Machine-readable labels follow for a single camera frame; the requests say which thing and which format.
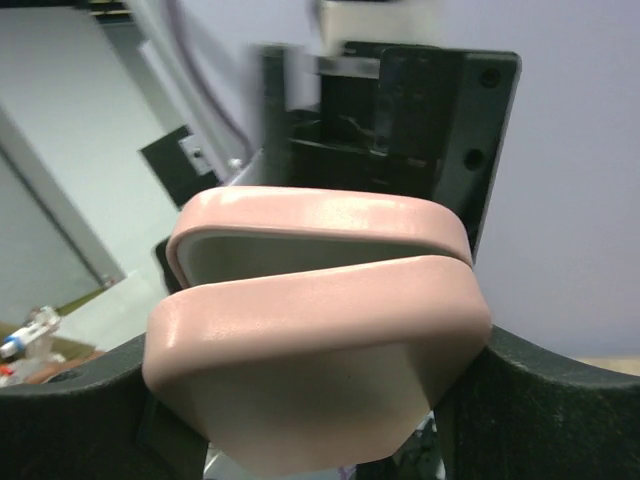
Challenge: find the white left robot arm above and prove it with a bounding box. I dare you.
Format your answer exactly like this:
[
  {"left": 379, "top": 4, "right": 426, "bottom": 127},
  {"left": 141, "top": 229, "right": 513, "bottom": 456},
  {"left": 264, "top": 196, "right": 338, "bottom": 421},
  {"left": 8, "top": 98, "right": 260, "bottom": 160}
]
[{"left": 233, "top": 40, "right": 521, "bottom": 246}]

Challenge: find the pink glasses case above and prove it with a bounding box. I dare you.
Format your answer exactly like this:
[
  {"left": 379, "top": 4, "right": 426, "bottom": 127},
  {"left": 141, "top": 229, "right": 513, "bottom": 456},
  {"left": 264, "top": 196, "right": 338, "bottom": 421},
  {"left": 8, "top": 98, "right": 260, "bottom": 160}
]
[{"left": 142, "top": 186, "right": 492, "bottom": 477}]

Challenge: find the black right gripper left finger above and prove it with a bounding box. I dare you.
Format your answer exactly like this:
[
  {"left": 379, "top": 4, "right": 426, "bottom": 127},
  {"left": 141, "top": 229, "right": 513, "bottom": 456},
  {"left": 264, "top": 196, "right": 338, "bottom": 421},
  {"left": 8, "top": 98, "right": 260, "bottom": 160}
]
[{"left": 1, "top": 335, "right": 208, "bottom": 479}]

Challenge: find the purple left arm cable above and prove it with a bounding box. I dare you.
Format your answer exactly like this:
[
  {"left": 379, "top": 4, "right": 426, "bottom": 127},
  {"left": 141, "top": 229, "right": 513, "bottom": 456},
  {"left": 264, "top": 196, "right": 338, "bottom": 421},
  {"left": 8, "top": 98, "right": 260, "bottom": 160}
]
[{"left": 164, "top": 0, "right": 256, "bottom": 161}]

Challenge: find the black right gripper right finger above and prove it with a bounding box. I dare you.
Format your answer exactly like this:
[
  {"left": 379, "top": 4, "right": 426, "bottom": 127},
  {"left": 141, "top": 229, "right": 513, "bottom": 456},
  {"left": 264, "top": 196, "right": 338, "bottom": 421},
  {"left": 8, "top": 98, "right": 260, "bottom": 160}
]
[{"left": 435, "top": 327, "right": 639, "bottom": 480}]

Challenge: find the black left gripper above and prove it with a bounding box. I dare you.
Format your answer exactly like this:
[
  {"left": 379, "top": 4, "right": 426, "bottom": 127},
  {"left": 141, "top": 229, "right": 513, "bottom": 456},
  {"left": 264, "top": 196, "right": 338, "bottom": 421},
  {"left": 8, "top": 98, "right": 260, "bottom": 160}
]
[{"left": 255, "top": 41, "right": 521, "bottom": 248}]

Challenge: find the red and black bottle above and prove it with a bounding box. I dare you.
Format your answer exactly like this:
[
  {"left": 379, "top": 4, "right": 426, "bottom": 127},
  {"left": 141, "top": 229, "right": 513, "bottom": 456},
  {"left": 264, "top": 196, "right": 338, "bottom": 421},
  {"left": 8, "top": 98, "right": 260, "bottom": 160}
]
[{"left": 1, "top": 306, "right": 66, "bottom": 387}]

